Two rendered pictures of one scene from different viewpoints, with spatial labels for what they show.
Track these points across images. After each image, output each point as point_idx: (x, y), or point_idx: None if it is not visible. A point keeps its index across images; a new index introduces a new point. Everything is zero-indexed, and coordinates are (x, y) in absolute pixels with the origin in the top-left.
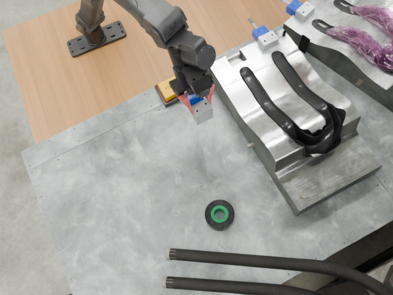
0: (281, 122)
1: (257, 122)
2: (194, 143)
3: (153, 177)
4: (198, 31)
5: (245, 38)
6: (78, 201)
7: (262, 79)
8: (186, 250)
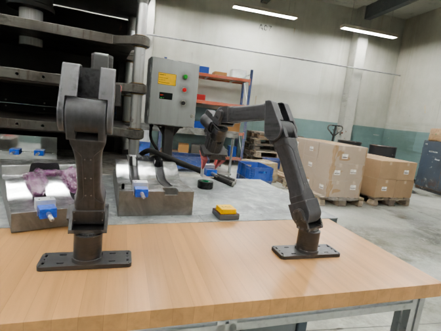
0: (160, 169)
1: (173, 174)
2: (212, 201)
3: (241, 198)
4: (189, 237)
5: (145, 225)
6: (286, 201)
7: (157, 183)
8: (224, 178)
